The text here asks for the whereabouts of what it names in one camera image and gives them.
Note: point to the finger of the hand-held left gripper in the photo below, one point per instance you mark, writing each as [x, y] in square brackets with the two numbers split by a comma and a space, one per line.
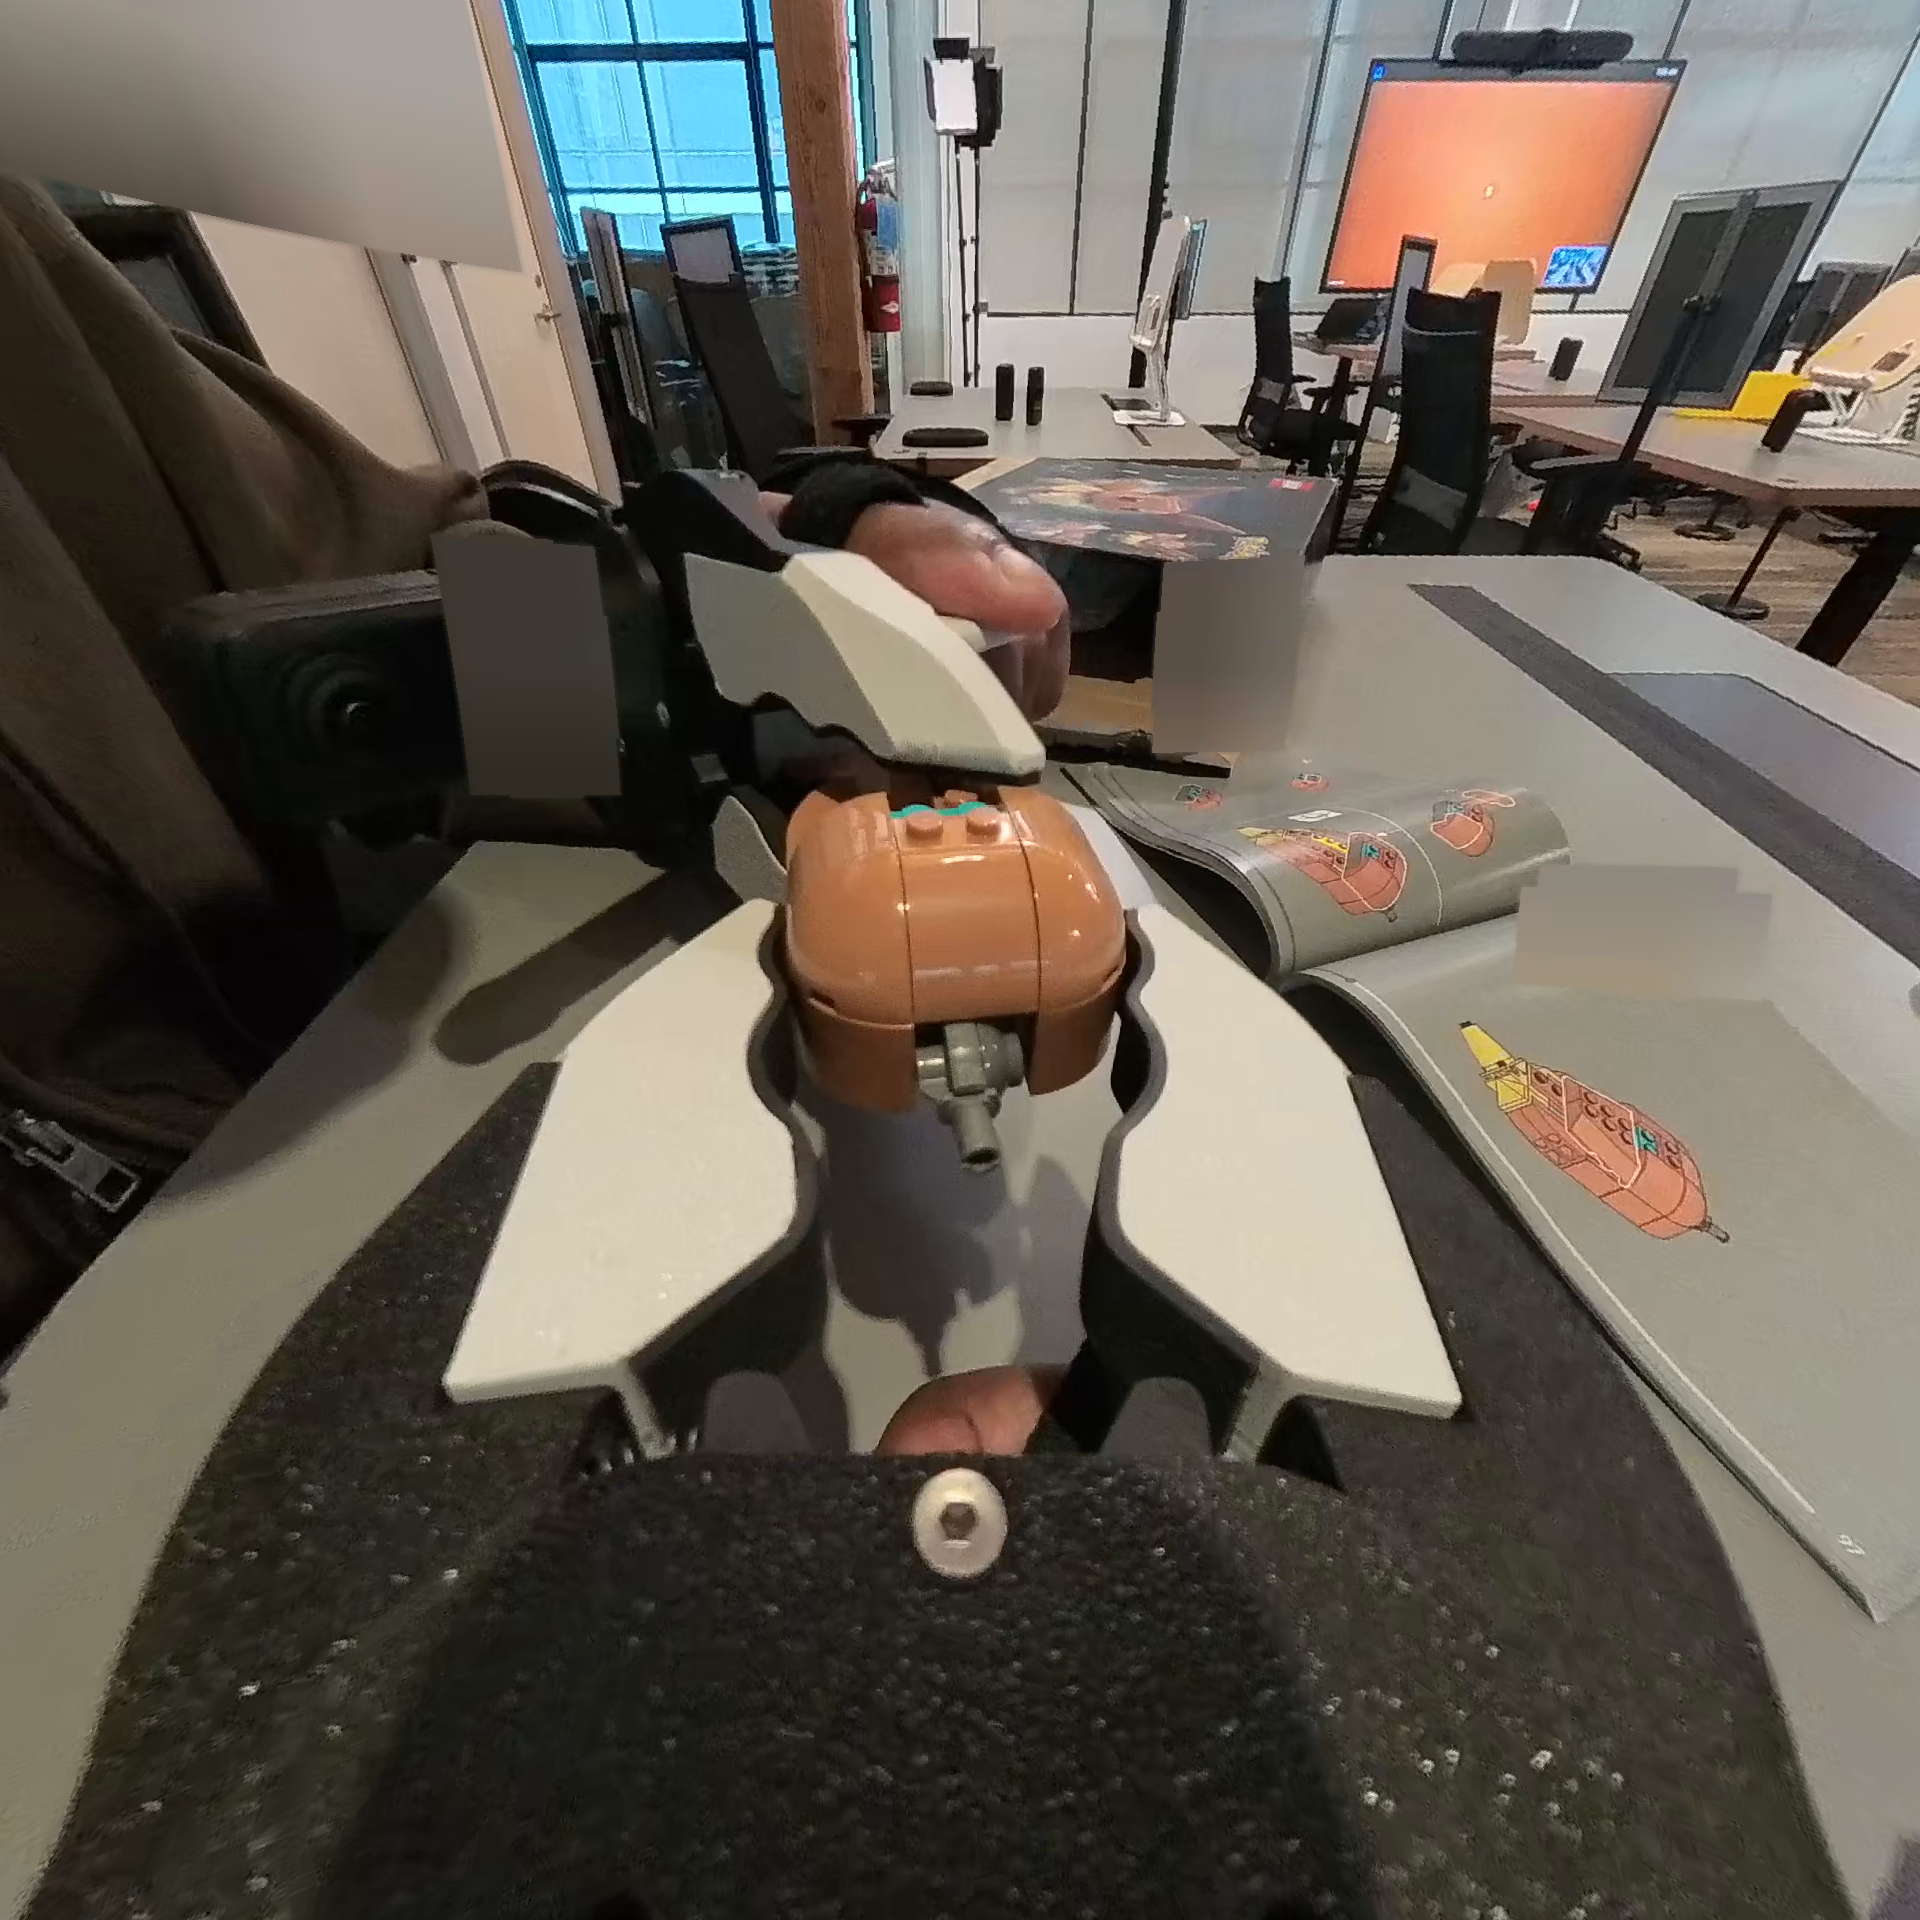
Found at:
[885, 674]
[748, 848]

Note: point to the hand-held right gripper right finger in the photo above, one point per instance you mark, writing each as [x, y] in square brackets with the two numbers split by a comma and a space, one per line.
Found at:
[1276, 1201]

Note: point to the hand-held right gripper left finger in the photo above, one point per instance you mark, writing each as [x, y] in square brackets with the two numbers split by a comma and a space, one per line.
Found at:
[645, 1185]

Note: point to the brown brick vehicle model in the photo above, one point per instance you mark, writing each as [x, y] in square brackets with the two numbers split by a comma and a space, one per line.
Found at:
[943, 917]

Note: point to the grey desk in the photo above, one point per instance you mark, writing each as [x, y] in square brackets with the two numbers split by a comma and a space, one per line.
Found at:
[225, 1201]

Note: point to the silver desk monitor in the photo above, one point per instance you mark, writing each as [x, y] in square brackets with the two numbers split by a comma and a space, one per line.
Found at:
[1170, 315]

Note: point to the grey desk hatch cover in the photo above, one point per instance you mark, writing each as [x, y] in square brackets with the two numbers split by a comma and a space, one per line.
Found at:
[1783, 736]

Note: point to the person's left hand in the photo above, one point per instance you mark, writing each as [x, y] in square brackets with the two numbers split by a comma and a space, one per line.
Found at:
[973, 578]

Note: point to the grey office table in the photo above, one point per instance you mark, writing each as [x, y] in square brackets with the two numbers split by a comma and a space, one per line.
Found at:
[1050, 436]

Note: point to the person's brown jacket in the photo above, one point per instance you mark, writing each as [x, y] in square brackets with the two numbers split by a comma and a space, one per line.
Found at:
[90, 898]

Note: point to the dark printed cardboard box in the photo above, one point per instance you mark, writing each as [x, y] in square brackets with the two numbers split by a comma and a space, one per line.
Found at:
[1139, 510]

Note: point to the black cylinder speaker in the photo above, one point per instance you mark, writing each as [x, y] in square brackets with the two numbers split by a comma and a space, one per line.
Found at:
[1037, 395]
[1003, 395]

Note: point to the black office chair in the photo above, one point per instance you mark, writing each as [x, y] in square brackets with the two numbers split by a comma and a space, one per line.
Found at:
[727, 345]
[1439, 420]
[1282, 372]

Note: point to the white double door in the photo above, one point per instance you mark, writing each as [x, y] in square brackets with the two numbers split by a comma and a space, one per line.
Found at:
[495, 372]

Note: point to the open instruction booklet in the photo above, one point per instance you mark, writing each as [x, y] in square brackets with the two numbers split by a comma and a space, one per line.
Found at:
[1652, 1201]

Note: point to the red fire extinguisher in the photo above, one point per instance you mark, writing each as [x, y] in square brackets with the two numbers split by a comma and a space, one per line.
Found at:
[880, 253]

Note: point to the black framed board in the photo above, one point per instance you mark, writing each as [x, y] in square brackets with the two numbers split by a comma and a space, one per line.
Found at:
[165, 286]

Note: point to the wooden pillar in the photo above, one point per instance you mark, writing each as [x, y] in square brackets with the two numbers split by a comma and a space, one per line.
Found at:
[821, 211]

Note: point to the light panel on tripod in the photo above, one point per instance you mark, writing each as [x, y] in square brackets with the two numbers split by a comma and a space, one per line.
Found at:
[960, 91]

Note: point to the black framed window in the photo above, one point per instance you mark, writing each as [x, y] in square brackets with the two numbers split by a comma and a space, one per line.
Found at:
[659, 121]

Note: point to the brown office table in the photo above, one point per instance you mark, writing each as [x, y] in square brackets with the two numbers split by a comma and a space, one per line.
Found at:
[1726, 449]

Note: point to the black video bar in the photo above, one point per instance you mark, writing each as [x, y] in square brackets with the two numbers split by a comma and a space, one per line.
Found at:
[1546, 47]

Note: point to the grey mesh partition panel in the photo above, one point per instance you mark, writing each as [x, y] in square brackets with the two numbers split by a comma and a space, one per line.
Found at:
[1726, 286]

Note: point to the wooden laptop stand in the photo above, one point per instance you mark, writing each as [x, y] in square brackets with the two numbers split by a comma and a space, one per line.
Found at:
[1865, 361]

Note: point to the wall display screen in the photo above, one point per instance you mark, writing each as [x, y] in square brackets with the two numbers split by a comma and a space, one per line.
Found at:
[1500, 180]

